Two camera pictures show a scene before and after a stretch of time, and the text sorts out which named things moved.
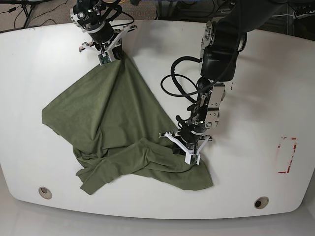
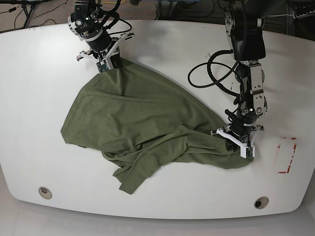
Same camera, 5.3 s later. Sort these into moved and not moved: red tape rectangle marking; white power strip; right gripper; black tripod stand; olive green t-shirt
Moved: olive green t-shirt; right gripper
Not moved: white power strip; black tripod stand; red tape rectangle marking
